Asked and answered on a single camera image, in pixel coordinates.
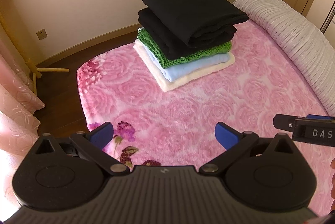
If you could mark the green folded garment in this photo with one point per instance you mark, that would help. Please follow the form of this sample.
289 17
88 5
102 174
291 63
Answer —
178 54

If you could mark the black folded garment on stack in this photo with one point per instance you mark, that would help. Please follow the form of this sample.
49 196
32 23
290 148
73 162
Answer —
162 35

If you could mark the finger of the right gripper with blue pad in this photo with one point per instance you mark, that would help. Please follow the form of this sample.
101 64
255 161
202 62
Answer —
320 117
284 122

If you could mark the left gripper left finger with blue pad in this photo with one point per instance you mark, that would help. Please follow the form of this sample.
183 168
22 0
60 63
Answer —
90 147

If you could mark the pink floral blanket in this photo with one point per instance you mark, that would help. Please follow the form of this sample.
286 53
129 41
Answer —
153 127

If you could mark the beige wall socket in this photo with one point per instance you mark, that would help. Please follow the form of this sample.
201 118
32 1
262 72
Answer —
42 34

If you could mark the pink patterned curtain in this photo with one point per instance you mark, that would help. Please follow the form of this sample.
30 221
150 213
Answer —
18 125

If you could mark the white striped quilt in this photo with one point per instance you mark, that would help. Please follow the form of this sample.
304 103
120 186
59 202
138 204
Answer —
301 40

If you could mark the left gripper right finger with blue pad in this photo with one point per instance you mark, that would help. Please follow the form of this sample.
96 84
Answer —
236 144

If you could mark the wooden stand legs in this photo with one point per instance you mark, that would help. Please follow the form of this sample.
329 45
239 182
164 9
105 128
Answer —
37 72

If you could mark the black trousers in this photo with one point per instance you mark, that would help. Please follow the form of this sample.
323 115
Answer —
198 22

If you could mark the cream folded garment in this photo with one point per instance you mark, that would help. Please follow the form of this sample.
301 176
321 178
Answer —
168 86

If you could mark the light blue folded garment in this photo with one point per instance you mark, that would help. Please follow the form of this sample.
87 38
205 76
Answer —
175 72

